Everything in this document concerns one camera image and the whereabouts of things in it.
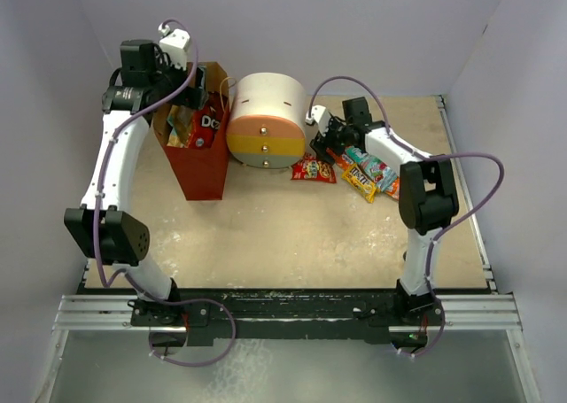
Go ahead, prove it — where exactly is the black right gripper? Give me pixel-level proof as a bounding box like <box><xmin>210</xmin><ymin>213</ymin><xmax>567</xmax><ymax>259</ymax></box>
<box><xmin>310</xmin><ymin>115</ymin><xmax>353</xmax><ymax>167</ymax></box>

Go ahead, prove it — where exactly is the red Doritos chip bag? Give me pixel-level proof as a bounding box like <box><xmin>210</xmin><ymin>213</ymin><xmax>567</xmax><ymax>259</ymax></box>
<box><xmin>187</xmin><ymin>93</ymin><xmax>224</xmax><ymax>150</ymax></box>

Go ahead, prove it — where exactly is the small red nut snack pack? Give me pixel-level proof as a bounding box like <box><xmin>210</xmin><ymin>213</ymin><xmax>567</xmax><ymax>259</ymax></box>
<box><xmin>291</xmin><ymin>152</ymin><xmax>337</xmax><ymax>184</ymax></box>

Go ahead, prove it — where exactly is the gold foil snack bag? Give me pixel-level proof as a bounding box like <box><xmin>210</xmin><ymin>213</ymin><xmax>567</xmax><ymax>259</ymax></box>
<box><xmin>167</xmin><ymin>105</ymin><xmax>195</xmax><ymax>148</ymax></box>

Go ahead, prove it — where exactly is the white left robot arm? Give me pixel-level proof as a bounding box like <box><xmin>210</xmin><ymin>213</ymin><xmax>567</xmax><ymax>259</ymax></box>
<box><xmin>64</xmin><ymin>29</ymin><xmax>198</xmax><ymax>325</ymax></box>

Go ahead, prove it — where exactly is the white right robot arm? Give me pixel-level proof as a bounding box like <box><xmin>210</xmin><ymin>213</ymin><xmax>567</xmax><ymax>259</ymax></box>
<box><xmin>306</xmin><ymin>97</ymin><xmax>459</xmax><ymax>324</ymax></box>

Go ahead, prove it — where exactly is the orange white snack bag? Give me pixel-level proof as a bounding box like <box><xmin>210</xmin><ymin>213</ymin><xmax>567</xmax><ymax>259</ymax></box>
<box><xmin>329</xmin><ymin>150</ymin><xmax>400</xmax><ymax>200</ymax></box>

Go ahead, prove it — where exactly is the red brown paper bag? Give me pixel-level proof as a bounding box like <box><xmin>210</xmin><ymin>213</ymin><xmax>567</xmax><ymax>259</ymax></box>
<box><xmin>153</xmin><ymin>62</ymin><xmax>230</xmax><ymax>201</ymax></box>

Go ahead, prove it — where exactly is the yellow M&M's candy pack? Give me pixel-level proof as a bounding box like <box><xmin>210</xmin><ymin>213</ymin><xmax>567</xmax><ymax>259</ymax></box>
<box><xmin>341</xmin><ymin>164</ymin><xmax>377</xmax><ymax>204</ymax></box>

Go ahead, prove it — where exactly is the white round drawer cabinet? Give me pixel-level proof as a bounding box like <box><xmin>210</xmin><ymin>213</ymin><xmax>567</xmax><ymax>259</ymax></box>
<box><xmin>226</xmin><ymin>73</ymin><xmax>307</xmax><ymax>169</ymax></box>

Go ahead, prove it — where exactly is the teal candy pouch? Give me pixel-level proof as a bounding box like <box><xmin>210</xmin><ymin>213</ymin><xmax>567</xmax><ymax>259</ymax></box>
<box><xmin>346</xmin><ymin>146</ymin><xmax>398</xmax><ymax>193</ymax></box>

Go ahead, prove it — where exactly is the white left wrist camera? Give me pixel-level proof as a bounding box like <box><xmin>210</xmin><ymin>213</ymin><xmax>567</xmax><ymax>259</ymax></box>
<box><xmin>159</xmin><ymin>25</ymin><xmax>191</xmax><ymax>71</ymax></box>

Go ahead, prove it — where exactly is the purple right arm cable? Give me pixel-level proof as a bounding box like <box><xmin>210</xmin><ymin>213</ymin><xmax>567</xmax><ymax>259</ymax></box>
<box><xmin>306</xmin><ymin>75</ymin><xmax>506</xmax><ymax>306</ymax></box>

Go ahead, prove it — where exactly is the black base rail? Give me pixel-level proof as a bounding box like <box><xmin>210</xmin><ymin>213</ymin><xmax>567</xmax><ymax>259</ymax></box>
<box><xmin>128</xmin><ymin>288</ymin><xmax>445</xmax><ymax>347</ymax></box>

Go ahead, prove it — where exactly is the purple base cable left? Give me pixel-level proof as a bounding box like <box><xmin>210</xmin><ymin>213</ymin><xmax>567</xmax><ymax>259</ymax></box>
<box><xmin>148</xmin><ymin>296</ymin><xmax>239</xmax><ymax>369</ymax></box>

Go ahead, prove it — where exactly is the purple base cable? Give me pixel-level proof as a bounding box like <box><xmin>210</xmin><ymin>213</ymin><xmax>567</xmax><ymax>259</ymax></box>
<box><xmin>396</xmin><ymin>303</ymin><xmax>447</xmax><ymax>360</ymax></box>
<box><xmin>148</xmin><ymin>296</ymin><xmax>239</xmax><ymax>369</ymax></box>

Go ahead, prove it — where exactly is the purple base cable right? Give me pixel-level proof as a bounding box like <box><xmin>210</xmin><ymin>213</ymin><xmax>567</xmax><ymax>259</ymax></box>
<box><xmin>396</xmin><ymin>303</ymin><xmax>447</xmax><ymax>360</ymax></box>

